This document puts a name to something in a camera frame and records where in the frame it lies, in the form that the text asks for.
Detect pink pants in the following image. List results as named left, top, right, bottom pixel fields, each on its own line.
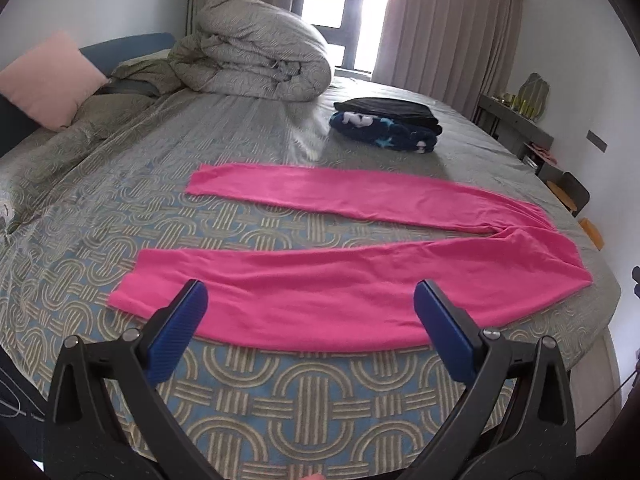
left=108, top=164, right=592, bottom=353

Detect orange stool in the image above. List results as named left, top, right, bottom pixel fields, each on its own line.
left=578, top=218, right=604, bottom=252

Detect patterned bed cover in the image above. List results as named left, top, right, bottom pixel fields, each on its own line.
left=1, top=78, right=620, bottom=479

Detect dark chair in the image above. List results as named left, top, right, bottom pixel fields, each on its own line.
left=546, top=171, right=590, bottom=217

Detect grey desk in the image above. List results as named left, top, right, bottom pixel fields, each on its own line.
left=472, top=94, right=553, bottom=159

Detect blue headboard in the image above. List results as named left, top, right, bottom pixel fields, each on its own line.
left=1, top=32, right=176, bottom=155

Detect navy star fleece garment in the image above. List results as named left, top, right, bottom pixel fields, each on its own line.
left=329, top=112, right=438, bottom=154

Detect black folded garment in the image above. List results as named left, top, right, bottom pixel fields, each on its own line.
left=333, top=98, right=442, bottom=136

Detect pink pillow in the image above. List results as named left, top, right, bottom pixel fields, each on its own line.
left=1, top=32, right=107, bottom=131

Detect olive green pillow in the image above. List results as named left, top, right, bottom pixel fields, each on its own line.
left=96, top=49, right=184, bottom=99

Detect grey rolled duvet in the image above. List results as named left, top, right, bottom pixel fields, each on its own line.
left=168, top=0, right=334, bottom=102

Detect beige curtain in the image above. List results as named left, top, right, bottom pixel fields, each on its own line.
left=372, top=0, right=525, bottom=118

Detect window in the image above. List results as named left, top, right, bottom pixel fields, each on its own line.
left=293, top=0, right=388, bottom=78

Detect wall switch plate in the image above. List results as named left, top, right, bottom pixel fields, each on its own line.
left=586, top=130, right=608, bottom=153

